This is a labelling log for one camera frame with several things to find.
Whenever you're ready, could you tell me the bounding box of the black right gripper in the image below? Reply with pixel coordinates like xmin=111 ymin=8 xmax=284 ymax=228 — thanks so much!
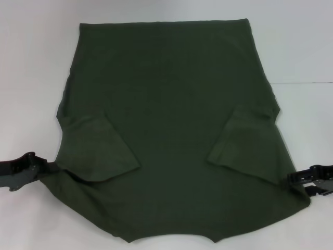
xmin=287 ymin=164 xmax=333 ymax=196

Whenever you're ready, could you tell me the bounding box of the dark green t-shirt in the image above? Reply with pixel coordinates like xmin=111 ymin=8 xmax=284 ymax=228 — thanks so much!
xmin=41 ymin=18 xmax=312 ymax=250

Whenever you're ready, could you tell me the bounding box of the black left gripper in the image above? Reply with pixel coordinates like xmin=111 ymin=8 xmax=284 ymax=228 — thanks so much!
xmin=0 ymin=152 xmax=65 ymax=193

